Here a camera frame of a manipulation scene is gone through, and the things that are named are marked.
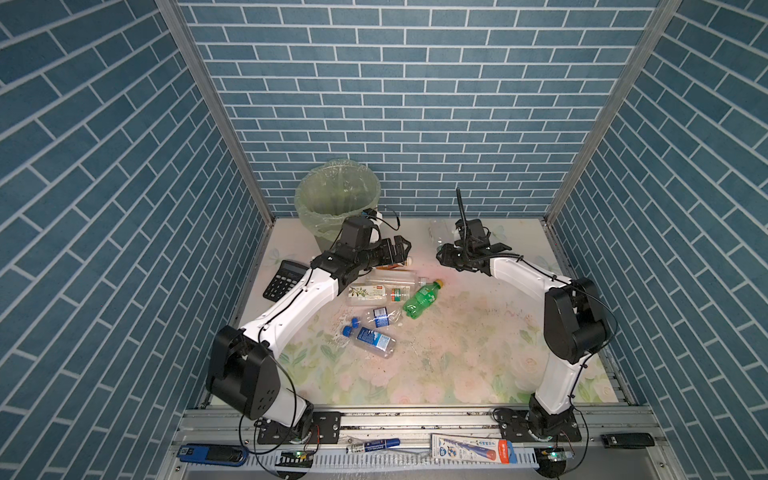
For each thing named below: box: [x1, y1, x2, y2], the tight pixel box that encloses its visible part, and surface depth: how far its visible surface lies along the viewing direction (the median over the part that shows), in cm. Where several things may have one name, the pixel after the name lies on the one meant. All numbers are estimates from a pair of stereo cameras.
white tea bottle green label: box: [346, 284, 411, 306], surface depth 96 cm
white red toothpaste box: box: [431, 434, 518, 464], surface depth 72 cm
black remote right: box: [600, 433, 655, 449], surface depth 72 cm
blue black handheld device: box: [177, 443, 249, 467], surface depth 69 cm
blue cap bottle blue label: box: [342, 326, 396, 359], surface depth 86 cm
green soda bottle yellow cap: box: [402, 280, 444, 320], surface depth 96 cm
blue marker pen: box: [346, 438, 401, 454], surface depth 71 cm
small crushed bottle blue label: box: [368, 306, 402, 328], surface depth 90 cm
